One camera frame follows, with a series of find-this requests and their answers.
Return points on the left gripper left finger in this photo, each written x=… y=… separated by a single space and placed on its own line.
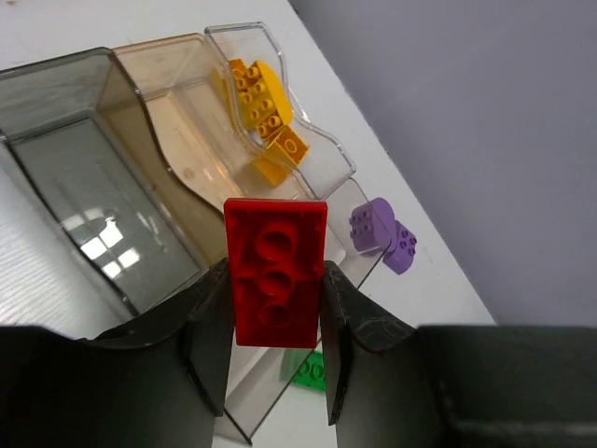
x=158 y=380

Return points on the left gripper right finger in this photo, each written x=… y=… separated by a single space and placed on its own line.
x=389 y=384

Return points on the red long lego brick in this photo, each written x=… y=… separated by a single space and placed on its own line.
x=276 y=262

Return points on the yellow square lego brick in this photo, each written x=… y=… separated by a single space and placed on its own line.
x=284 y=152

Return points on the yellow rounded lego brick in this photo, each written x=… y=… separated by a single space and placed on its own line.
x=270 y=104

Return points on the green lego brick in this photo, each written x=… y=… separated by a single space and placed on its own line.
x=304 y=368

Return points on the long clear tray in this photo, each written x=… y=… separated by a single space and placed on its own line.
x=254 y=384

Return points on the purple small lego brick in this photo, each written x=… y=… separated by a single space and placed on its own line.
x=401 y=253

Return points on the purple rounded lego brick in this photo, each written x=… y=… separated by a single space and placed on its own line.
x=373 y=229

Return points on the clear container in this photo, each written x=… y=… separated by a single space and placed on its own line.
x=327 y=164

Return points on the smoky grey container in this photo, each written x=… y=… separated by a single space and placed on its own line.
x=76 y=127

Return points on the yellow long lego brick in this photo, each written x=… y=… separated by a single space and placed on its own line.
x=242 y=83

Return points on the amber container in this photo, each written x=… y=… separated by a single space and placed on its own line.
x=203 y=161

